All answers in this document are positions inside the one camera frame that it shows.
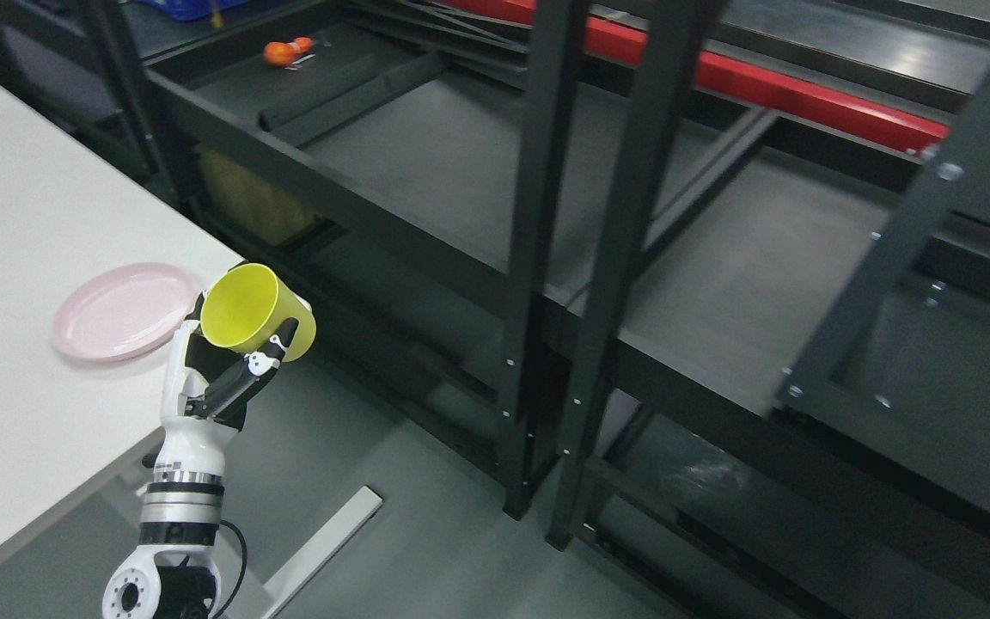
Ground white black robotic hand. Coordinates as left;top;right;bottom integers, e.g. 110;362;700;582
150;291;317;486

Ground yellow plastic cup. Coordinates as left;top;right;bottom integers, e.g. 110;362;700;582
200;263;317;362

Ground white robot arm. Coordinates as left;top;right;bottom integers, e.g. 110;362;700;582
100;470;248;618

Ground orange toy on shelf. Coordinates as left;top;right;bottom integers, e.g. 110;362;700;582
262;38;314;68

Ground black metal shelf rack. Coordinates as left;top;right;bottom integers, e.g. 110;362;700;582
0;1;990;618

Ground pink plastic plate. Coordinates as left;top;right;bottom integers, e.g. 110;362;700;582
51;262;199;362

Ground blue plastic crate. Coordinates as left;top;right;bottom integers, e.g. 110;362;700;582
140;0;247;22

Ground red metal beam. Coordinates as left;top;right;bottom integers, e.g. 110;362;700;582
437;1;950;154

